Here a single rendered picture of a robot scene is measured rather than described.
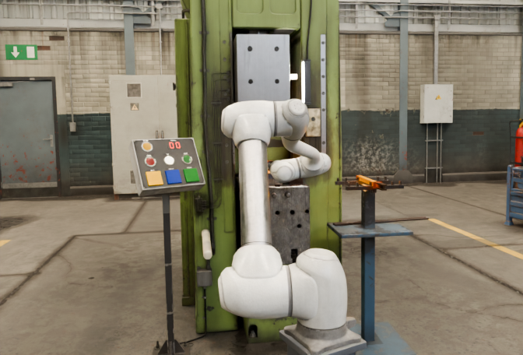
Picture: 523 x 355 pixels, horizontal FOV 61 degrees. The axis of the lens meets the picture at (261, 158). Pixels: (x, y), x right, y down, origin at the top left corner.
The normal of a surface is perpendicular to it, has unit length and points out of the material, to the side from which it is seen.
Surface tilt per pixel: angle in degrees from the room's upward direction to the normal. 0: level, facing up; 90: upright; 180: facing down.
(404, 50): 90
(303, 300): 91
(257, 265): 57
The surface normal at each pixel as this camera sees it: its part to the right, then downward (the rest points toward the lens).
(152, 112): 0.11, 0.08
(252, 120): 0.07, -0.34
